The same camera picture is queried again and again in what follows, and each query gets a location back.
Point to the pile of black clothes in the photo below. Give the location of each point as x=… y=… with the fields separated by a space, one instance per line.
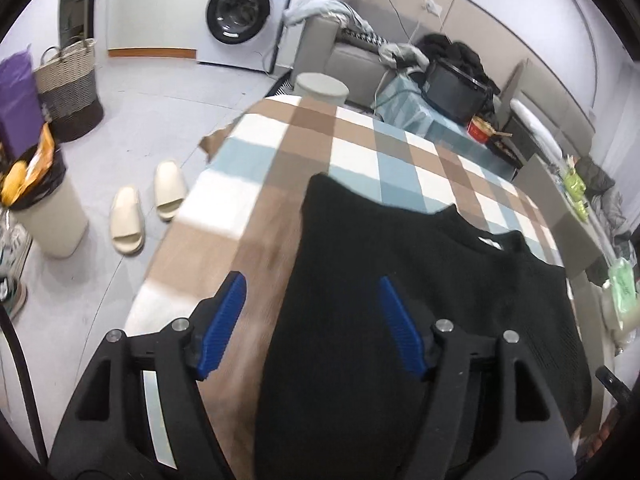
x=460 y=52

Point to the white cabinet with wood trim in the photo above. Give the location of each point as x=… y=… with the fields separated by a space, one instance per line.
x=150 y=15

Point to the round beige stool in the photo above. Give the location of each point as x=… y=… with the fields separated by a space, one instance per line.
x=320 y=87

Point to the grey side cabinet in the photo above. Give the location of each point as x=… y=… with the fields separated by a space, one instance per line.
x=555 y=200

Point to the beige trash bin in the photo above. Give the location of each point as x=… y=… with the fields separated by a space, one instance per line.
x=50 y=220

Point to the light blue cloth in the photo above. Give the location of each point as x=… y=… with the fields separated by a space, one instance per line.
x=400 y=110

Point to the purple bag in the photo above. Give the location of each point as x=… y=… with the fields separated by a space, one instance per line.
x=17 y=100

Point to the black food tray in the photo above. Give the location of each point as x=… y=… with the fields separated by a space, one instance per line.
x=502 y=152

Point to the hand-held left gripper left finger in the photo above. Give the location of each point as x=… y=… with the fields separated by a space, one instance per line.
x=225 y=325

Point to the grey sofa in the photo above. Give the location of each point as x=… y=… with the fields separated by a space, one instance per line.
x=350 y=67

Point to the white wall socket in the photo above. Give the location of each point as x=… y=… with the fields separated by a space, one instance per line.
x=432 y=6

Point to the grey white sneaker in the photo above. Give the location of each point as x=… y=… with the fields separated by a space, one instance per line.
x=15 y=250
x=12 y=297

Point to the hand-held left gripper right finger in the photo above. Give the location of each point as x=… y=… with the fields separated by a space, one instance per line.
x=400 y=330

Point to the orange snack packet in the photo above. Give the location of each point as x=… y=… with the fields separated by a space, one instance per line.
x=37 y=160

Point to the white pillow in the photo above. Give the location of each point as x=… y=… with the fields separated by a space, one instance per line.
x=535 y=125

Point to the light grey garment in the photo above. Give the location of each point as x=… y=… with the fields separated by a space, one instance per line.
x=320 y=10

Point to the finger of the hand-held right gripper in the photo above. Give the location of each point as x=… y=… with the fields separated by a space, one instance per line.
x=612 y=382

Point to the green packet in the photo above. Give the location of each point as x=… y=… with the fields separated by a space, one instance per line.
x=622 y=282
x=575 y=192

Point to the plaid blanket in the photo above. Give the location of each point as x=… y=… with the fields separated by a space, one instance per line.
x=350 y=135

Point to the black white checked cloth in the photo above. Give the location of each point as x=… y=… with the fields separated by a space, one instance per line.
x=365 y=37

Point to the grey crumpled cloth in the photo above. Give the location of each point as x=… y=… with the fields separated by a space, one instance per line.
x=405 y=52

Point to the black knit sweater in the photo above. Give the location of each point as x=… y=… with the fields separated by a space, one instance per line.
x=350 y=260

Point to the woven laundry basket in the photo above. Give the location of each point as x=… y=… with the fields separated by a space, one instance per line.
x=70 y=90

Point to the red bowl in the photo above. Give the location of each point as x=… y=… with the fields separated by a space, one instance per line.
x=480 y=132

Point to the cream slipper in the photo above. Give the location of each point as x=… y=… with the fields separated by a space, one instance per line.
x=170 y=190
x=126 y=225

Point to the black bag on sofa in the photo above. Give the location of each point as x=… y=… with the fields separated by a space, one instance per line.
x=450 y=95

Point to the white washing machine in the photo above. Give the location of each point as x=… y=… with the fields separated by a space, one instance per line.
x=239 y=55

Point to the dark grey garment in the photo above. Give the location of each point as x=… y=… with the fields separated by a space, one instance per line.
x=600 y=180

